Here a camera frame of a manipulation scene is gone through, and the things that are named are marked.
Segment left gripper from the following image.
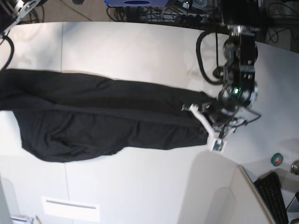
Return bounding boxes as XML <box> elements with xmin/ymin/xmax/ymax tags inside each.
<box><xmin>205</xmin><ymin>102</ymin><xmax>240</xmax><ymax>131</ymax></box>

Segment black t-shirt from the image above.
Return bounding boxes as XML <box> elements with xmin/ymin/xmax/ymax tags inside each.
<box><xmin>0</xmin><ymin>69</ymin><xmax>215</xmax><ymax>163</ymax></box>

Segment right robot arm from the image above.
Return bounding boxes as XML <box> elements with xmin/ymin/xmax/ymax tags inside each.
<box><xmin>0</xmin><ymin>0</ymin><xmax>40</xmax><ymax>71</ymax></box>

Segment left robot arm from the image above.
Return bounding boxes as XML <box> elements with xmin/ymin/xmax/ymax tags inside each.
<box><xmin>196</xmin><ymin>0</ymin><xmax>272</xmax><ymax>127</ymax></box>

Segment green tape roll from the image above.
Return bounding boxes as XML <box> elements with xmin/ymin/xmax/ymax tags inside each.
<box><xmin>271</xmin><ymin>153</ymin><xmax>284</xmax><ymax>167</ymax></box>

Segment white partition panel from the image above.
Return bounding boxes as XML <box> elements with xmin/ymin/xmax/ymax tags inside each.
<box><xmin>178</xmin><ymin>151</ymin><xmax>275</xmax><ymax>224</ymax></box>

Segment black keyboard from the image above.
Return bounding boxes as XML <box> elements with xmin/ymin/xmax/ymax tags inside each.
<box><xmin>254</xmin><ymin>172</ymin><xmax>289</xmax><ymax>224</ymax></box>

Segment metal knob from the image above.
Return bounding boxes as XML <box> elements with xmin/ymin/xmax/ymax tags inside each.
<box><xmin>290</xmin><ymin>160</ymin><xmax>299</xmax><ymax>175</ymax></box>

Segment black power strip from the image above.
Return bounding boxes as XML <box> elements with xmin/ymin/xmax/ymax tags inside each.
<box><xmin>175</xmin><ymin>14</ymin><xmax>207</xmax><ymax>26</ymax></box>

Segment pencil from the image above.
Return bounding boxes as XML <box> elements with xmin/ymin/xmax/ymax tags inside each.
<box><xmin>36</xmin><ymin>216</ymin><xmax>42</xmax><ymax>224</ymax></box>

